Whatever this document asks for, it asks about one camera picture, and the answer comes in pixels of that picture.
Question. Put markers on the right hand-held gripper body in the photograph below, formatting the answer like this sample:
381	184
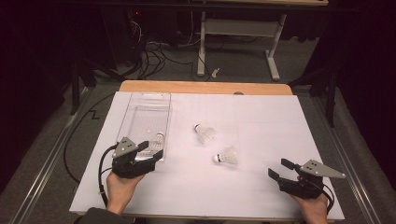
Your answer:
302	186

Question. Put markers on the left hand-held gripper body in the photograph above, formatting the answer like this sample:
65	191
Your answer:
129	169

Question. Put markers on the white shuttlecock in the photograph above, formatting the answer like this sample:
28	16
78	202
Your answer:
229	155
206	133
159	140

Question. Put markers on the clear plastic tray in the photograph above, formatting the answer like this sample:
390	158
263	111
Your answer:
146	115

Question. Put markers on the person's left hand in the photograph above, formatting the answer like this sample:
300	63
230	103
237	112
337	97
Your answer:
120	193

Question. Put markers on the person's right hand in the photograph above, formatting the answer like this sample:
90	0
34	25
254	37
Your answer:
313	210

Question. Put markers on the white table cover sheet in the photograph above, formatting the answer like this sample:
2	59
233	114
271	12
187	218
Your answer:
264	130

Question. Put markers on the black metal stand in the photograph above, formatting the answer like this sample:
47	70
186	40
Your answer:
331	93
74	87

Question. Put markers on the grey table grommet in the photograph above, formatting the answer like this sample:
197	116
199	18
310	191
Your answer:
238	93

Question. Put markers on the small white floor scrap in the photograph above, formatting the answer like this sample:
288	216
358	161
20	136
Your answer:
214	73

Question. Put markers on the metal floor rail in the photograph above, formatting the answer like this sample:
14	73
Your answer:
45	169
351	180

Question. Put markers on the white desk frame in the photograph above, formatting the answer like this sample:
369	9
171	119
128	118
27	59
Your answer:
239	28

